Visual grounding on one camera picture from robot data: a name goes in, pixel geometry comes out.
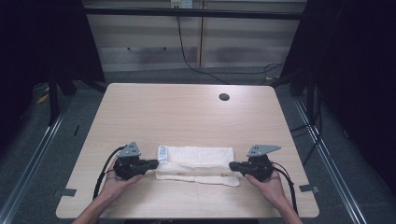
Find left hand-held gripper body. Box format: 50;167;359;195
112;142;148;181

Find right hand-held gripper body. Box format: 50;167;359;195
244;144;282;183

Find cream ribbed towel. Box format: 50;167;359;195
154;145;242;188

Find person's left hand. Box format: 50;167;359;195
100;158;145;201

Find person's right hand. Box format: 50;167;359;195
244;170;288;203

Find black metal stand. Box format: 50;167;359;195
305;70;316;123
47;69;61;127

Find yellow floor tape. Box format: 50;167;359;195
35;92;50;105

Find black curtain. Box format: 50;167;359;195
279;0;396;194
0;0;106;153

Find black horizontal metal bar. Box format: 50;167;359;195
83;7;308;21

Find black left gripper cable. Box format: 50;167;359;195
92;145;129;201

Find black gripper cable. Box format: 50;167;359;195
92;145;129;201
270;161;300;217

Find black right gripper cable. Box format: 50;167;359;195
270;161;300;217

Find black floor cables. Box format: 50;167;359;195
289;88;323;166

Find silver floor rail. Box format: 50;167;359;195
0;101;73;224
293;98;369;224

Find long black power cable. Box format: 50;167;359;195
175;15;285;86

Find dark cabinet handle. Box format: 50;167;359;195
126;46;167;53

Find white wall outlet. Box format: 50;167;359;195
170;0;193;9

